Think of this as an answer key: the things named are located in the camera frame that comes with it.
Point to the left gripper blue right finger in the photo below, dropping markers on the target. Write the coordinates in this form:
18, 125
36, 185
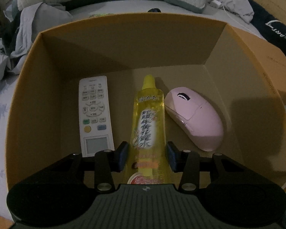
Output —
185, 162

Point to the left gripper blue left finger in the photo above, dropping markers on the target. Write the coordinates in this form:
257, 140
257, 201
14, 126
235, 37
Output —
108, 161

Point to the yellow floral water bottle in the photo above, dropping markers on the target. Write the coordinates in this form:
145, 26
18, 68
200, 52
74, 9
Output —
147, 163

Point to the white remote control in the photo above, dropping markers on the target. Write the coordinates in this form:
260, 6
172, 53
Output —
95, 126

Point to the pink computer mouse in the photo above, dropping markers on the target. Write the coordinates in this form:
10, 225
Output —
196, 116

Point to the open orange cardboard box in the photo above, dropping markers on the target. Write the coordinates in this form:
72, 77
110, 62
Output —
204, 55

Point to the orange box lid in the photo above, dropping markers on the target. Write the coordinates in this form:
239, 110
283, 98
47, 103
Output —
271, 58

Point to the pile of dark clothes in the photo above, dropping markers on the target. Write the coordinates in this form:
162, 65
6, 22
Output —
17, 38

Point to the green patterned small item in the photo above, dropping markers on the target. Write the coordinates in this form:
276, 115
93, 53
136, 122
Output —
99, 15

